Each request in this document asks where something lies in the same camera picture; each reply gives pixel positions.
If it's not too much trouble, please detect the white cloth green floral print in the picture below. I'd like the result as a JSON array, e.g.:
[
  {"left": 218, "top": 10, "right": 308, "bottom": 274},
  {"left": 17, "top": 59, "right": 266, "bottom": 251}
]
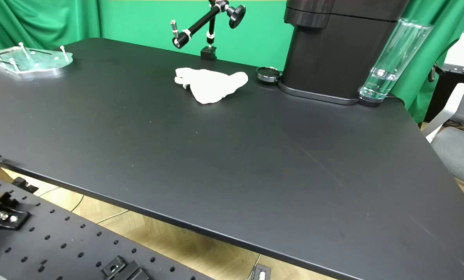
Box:
[{"left": 173, "top": 66, "right": 251, "bottom": 106}]

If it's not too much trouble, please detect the black round lens cap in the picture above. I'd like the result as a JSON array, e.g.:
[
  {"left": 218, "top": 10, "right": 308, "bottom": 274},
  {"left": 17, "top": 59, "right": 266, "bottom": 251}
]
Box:
[{"left": 256, "top": 66, "right": 284, "bottom": 86}]

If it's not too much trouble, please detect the green screen backdrop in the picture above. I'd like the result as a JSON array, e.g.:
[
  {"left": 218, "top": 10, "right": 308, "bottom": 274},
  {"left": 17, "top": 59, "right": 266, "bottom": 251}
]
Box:
[{"left": 0, "top": 0, "right": 464, "bottom": 126}]

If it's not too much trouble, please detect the floor power outlet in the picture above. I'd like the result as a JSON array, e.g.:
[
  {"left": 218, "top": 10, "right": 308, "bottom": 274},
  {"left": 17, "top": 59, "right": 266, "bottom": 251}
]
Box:
[{"left": 251, "top": 263, "right": 273, "bottom": 280}]

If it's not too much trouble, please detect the clear glass cylinder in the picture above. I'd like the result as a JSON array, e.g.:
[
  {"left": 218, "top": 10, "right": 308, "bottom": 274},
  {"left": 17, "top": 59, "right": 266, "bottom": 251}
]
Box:
[{"left": 358, "top": 17, "right": 435, "bottom": 103}]

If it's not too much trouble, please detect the black perforated breadboard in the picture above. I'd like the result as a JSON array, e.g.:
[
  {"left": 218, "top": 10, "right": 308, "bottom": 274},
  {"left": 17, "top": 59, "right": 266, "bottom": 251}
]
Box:
[{"left": 0, "top": 173, "right": 213, "bottom": 280}]

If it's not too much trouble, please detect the small black mounting block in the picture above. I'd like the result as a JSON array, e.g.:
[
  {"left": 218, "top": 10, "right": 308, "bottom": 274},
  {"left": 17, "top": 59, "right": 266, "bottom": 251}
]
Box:
[{"left": 11, "top": 176, "right": 39, "bottom": 195}]

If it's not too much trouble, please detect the clear acrylic plate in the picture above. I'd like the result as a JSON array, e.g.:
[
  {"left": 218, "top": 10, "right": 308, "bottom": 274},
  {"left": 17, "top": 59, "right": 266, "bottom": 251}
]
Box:
[{"left": 0, "top": 42, "right": 75, "bottom": 78}]

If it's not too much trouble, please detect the grey office chair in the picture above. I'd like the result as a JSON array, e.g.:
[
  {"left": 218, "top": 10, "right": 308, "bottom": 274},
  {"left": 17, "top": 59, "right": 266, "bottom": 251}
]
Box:
[{"left": 424, "top": 64, "right": 464, "bottom": 202}]

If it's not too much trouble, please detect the black clamp with silver screw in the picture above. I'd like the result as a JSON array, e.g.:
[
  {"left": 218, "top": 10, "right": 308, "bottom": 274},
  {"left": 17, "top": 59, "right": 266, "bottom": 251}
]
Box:
[{"left": 0, "top": 204, "right": 33, "bottom": 230}]

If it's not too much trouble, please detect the black robot base pedestal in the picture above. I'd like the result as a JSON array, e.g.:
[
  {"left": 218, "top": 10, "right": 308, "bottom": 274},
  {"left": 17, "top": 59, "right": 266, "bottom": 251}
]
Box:
[{"left": 277, "top": 0, "right": 411, "bottom": 108}]

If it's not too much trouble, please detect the black angled bracket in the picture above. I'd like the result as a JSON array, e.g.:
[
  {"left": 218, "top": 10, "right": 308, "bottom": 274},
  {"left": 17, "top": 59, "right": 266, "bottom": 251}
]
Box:
[{"left": 100, "top": 255, "right": 154, "bottom": 280}]

